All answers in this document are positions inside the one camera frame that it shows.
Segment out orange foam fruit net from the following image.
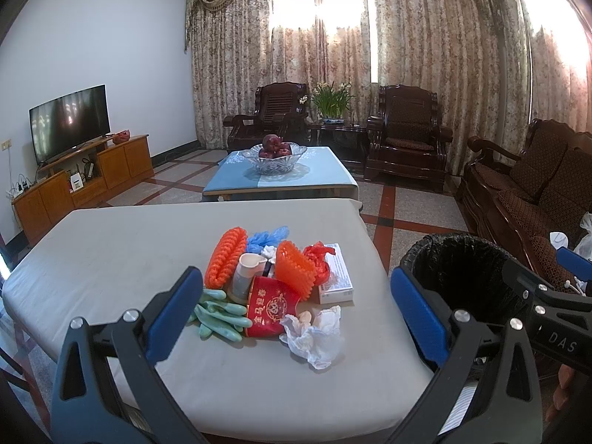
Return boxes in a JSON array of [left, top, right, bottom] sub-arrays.
[[205, 226, 248, 290]]

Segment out white tissue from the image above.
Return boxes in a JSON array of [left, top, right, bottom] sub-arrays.
[[279, 306, 343, 371]]

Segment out white blue medicine box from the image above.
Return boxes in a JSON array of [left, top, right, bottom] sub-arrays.
[[318, 243, 354, 305]]

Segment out red paper bowl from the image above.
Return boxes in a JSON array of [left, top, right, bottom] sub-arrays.
[[244, 276, 300, 339]]

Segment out grey white paper cup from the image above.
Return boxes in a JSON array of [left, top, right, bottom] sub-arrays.
[[228, 253, 268, 305]]

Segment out blue plastic bag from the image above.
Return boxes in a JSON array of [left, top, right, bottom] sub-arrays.
[[246, 226, 289, 253]]

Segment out red plastic bag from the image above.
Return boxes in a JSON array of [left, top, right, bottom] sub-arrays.
[[303, 242, 336, 286]]

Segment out orange foam net cup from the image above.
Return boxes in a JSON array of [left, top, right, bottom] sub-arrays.
[[274, 240, 316, 301]]

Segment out white plastic bag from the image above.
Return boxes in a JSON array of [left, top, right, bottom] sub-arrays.
[[261, 246, 277, 265]]

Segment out black lined trash bin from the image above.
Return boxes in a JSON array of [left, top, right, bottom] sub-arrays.
[[390, 233, 518, 372]]

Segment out person's right hand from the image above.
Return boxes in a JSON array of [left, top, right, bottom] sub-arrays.
[[553, 364, 576, 411]]

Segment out dark wooden sofa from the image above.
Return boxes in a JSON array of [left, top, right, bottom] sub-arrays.
[[458, 118, 591, 291]]

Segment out green rubber glove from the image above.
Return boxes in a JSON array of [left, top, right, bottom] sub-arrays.
[[186, 287, 253, 343]]

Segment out white router box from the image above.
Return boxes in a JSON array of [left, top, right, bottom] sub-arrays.
[[69, 172, 84, 191]]

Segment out orange wooden tv cabinet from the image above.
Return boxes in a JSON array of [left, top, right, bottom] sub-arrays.
[[12, 134, 154, 246]]

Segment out right dark wooden armchair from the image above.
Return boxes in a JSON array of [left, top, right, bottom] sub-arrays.
[[364, 84, 453, 192]]

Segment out dark wooden armchair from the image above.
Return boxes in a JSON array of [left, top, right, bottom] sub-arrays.
[[364, 84, 453, 192], [223, 82, 308, 151]]

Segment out floral beige curtains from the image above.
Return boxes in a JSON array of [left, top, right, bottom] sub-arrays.
[[186, 0, 591, 174]]

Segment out red teapot ornament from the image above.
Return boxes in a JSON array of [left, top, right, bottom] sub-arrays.
[[111, 129, 131, 144]]

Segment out dark side table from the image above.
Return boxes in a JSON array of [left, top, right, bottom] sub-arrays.
[[307, 123, 368, 174]]

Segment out flat screen television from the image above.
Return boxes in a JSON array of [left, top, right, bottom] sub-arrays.
[[29, 85, 110, 165]]

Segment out blue coffee table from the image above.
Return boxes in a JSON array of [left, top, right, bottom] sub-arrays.
[[203, 144, 359, 202]]

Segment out glass fruit bowl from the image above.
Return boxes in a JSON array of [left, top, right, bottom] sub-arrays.
[[239, 142, 307, 175]]

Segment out red apples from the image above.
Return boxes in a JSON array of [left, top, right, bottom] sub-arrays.
[[259, 134, 292, 158]]

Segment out potted green plant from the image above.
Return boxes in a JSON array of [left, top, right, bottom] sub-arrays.
[[312, 82, 352, 121]]

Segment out left dark wooden armchair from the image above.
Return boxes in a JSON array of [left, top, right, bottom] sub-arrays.
[[223, 82, 308, 151]]

